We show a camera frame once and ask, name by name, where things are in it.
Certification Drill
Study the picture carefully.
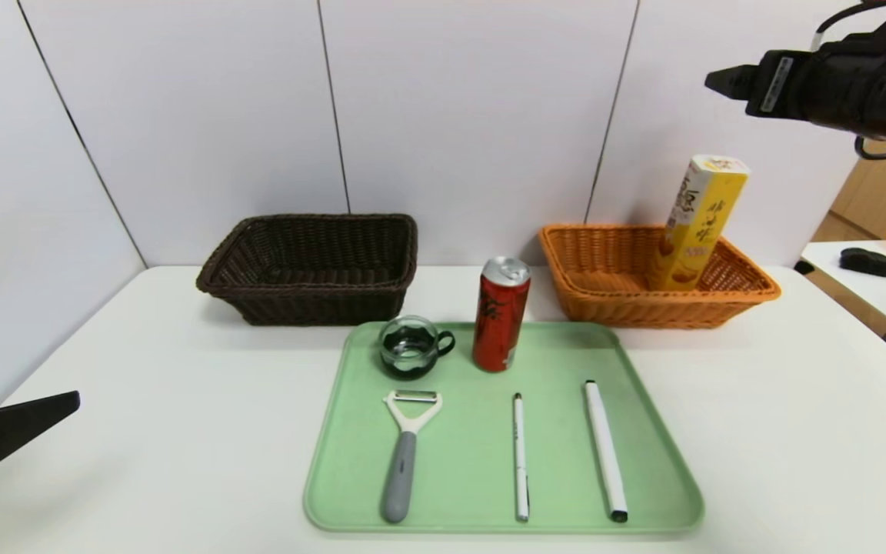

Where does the light green plastic tray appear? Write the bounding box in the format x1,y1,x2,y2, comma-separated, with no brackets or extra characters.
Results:
304,321,704,532

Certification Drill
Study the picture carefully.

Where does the orange wicker basket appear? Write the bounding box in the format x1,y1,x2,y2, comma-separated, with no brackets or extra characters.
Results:
538,224,782,330

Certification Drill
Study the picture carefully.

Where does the tall yellow snack box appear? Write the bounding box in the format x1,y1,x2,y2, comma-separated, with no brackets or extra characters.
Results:
649,155,751,292

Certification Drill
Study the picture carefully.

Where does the glass cup with black handle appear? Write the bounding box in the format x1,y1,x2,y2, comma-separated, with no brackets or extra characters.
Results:
378,315,457,381

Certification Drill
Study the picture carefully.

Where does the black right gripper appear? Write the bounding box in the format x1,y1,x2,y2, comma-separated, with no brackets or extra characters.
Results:
704,49,878,130

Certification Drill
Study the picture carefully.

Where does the black brush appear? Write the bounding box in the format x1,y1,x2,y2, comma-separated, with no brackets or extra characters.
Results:
839,249,886,279

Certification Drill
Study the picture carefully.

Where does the thin white pen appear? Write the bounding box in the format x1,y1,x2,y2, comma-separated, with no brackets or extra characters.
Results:
513,392,531,522

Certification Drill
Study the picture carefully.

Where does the thick white marker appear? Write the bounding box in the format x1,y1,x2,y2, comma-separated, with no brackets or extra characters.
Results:
585,381,630,523

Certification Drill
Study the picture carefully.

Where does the white peeler with grey handle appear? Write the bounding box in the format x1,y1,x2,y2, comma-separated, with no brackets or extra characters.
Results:
381,389,444,524

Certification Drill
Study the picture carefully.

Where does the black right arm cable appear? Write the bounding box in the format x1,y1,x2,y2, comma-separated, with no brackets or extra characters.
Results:
812,0,886,161

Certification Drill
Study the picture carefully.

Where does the red soda can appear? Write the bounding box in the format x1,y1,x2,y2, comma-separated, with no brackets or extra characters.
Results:
472,257,533,373

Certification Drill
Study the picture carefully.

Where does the dark brown wicker basket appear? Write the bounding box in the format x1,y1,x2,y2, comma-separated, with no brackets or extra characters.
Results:
196,215,419,327

